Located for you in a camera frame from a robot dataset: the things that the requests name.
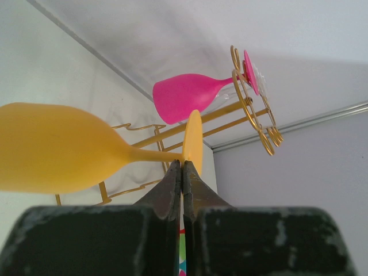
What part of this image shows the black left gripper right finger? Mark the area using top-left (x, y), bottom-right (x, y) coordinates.
top-left (183, 162), bottom-right (357, 275)

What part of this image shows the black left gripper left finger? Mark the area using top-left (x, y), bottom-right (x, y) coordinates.
top-left (1, 161), bottom-right (181, 275)

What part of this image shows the orange wine glass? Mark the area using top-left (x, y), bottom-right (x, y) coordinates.
top-left (1, 103), bottom-right (203, 194)

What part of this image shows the pink wine glass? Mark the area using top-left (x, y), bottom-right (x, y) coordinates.
top-left (152, 46), bottom-right (259, 125)

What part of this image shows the gold wire glass rack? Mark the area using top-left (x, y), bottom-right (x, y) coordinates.
top-left (54, 45), bottom-right (285, 206)

